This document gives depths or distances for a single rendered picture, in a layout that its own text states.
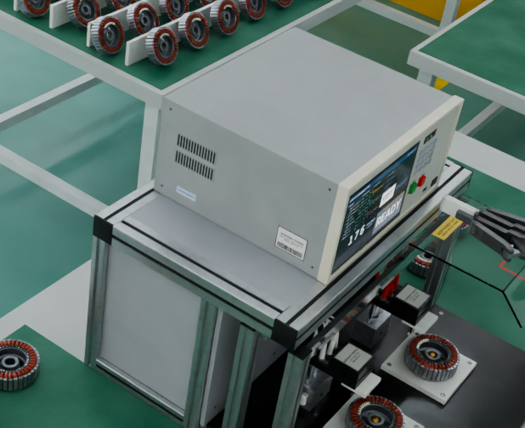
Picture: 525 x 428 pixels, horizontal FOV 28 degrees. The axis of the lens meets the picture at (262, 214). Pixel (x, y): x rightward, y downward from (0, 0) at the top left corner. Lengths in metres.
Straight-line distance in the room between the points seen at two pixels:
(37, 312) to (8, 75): 2.43
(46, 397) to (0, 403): 0.09
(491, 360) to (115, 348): 0.80
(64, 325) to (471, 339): 0.87
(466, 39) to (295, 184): 2.00
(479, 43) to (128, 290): 2.04
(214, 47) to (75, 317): 1.32
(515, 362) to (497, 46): 1.61
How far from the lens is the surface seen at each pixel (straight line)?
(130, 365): 2.09
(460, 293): 2.53
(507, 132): 4.81
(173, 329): 1.95
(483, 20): 3.89
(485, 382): 2.29
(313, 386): 2.08
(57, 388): 2.11
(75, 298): 2.31
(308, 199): 1.79
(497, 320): 2.49
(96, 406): 2.08
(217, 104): 1.89
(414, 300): 2.18
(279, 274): 1.85
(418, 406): 2.18
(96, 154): 4.12
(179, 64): 3.21
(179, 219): 1.94
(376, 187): 1.85
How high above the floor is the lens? 2.26
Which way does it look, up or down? 35 degrees down
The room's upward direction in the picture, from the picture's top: 10 degrees clockwise
